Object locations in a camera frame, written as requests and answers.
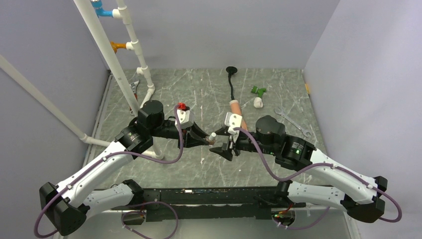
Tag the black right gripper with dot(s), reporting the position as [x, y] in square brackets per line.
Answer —
[226, 154]

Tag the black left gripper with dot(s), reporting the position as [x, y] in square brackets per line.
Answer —
[190, 140]

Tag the glitter nail polish bottle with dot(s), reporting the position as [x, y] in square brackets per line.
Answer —
[211, 139]

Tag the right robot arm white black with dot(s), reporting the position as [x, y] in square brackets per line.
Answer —
[304, 173]

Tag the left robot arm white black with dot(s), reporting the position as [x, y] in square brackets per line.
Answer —
[69, 203]

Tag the mannequin practice hand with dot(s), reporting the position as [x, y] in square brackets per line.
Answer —
[235, 108]

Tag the white pipe fitting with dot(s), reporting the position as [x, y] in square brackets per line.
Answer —
[258, 103]

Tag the green pipe fitting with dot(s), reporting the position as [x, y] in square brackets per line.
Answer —
[258, 91]

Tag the silver combination wrench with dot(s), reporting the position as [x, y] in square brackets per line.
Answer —
[304, 131]

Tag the black flexible stand with base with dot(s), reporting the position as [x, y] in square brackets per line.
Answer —
[231, 70]

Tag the orange pipe fitting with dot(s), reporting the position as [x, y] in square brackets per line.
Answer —
[116, 46]

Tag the blue pipe fitting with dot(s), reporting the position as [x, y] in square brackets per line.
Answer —
[99, 10]

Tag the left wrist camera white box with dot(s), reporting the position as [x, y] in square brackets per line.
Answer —
[185, 115]

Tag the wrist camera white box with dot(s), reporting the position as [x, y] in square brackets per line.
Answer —
[185, 115]
[233, 121]

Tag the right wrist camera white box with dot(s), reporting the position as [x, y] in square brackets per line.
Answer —
[233, 121]

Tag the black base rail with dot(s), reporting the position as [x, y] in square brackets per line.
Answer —
[257, 202]

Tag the adjustable wrench red handle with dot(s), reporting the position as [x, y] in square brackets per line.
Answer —
[134, 87]

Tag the white PVC pipe frame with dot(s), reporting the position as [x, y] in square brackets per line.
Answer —
[48, 42]

